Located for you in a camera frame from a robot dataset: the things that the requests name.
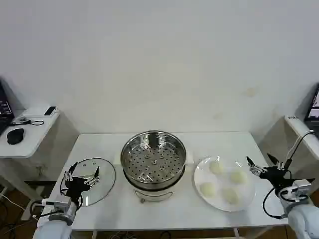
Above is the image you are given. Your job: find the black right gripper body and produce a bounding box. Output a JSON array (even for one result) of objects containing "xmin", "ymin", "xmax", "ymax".
[{"xmin": 260, "ymin": 167, "xmax": 293, "ymax": 190}]

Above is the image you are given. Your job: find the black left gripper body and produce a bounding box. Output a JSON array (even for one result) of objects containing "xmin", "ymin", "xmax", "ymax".
[{"xmin": 65, "ymin": 177, "xmax": 89, "ymax": 198}]

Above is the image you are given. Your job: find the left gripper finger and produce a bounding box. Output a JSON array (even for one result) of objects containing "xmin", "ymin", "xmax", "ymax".
[
  {"xmin": 83, "ymin": 166, "xmax": 101, "ymax": 186},
  {"xmin": 63, "ymin": 162, "xmax": 79, "ymax": 183}
]

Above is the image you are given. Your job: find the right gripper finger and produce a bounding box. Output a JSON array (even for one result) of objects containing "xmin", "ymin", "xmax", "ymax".
[
  {"xmin": 246, "ymin": 156, "xmax": 266, "ymax": 177},
  {"xmin": 267, "ymin": 152, "xmax": 286, "ymax": 171}
]

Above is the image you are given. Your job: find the white steamed bun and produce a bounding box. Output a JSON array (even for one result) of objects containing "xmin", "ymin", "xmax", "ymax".
[
  {"xmin": 229, "ymin": 170, "xmax": 249, "ymax": 185},
  {"xmin": 208, "ymin": 160, "xmax": 225, "ymax": 175},
  {"xmin": 200, "ymin": 182, "xmax": 216, "ymax": 198},
  {"xmin": 221, "ymin": 188, "xmax": 240, "ymax": 205}
]

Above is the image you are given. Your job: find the round glass lid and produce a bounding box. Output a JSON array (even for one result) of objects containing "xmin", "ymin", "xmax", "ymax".
[{"xmin": 60, "ymin": 156, "xmax": 117, "ymax": 208}]

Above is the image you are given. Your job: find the white side desk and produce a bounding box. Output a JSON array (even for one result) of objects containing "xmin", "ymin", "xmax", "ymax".
[
  {"xmin": 256, "ymin": 115, "xmax": 319, "ymax": 181},
  {"xmin": 0, "ymin": 106, "xmax": 61, "ymax": 220}
]

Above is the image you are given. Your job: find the white round plate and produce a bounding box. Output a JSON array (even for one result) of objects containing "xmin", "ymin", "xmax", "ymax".
[{"xmin": 193, "ymin": 155, "xmax": 257, "ymax": 213}]

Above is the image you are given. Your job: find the white cooker base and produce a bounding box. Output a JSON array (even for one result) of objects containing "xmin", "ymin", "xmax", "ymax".
[{"xmin": 113, "ymin": 150, "xmax": 195, "ymax": 204}]

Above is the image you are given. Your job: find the steel steamer pot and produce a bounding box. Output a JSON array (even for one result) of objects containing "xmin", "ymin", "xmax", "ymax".
[{"xmin": 121, "ymin": 129, "xmax": 187, "ymax": 186}]

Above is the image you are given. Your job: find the black computer mouse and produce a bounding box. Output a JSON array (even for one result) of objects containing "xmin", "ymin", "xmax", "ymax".
[{"xmin": 6, "ymin": 127, "xmax": 27, "ymax": 145}]

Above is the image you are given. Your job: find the white box with black face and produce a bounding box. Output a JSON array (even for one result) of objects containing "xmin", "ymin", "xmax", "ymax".
[{"xmin": 44, "ymin": 106, "xmax": 59, "ymax": 117}]

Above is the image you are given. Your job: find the black laptop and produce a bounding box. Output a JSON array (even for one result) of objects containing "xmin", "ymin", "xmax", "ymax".
[
  {"xmin": 304, "ymin": 83, "xmax": 319, "ymax": 123},
  {"xmin": 0, "ymin": 79, "xmax": 16, "ymax": 137}
]

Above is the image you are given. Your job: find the black cable with adapter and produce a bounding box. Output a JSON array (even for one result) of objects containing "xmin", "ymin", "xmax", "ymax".
[{"xmin": 285, "ymin": 129, "xmax": 316, "ymax": 172}]

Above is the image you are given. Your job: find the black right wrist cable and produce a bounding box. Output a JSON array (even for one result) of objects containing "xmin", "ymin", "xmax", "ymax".
[{"xmin": 262, "ymin": 186, "xmax": 290, "ymax": 220}]

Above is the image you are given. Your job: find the thin black desk cable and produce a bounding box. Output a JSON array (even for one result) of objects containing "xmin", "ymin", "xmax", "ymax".
[{"xmin": 11, "ymin": 118, "xmax": 45, "ymax": 126}]

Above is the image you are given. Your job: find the white floor cable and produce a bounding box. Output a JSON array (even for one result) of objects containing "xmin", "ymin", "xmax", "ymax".
[{"xmin": 0, "ymin": 194, "xmax": 27, "ymax": 211}]

